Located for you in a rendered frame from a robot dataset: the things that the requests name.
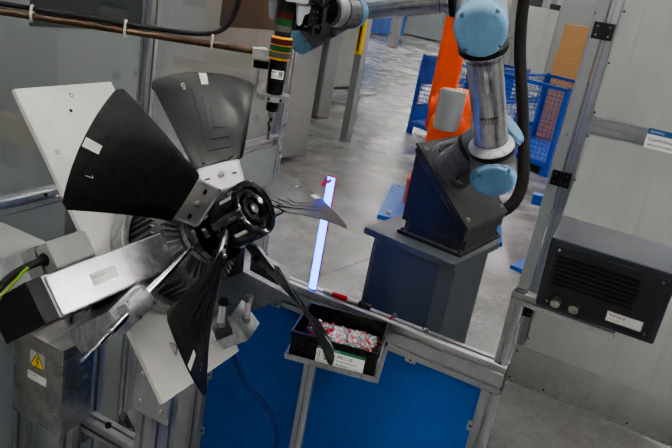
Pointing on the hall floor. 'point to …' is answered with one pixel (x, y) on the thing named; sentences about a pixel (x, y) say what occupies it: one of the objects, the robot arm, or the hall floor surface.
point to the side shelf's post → (23, 432)
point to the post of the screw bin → (302, 406)
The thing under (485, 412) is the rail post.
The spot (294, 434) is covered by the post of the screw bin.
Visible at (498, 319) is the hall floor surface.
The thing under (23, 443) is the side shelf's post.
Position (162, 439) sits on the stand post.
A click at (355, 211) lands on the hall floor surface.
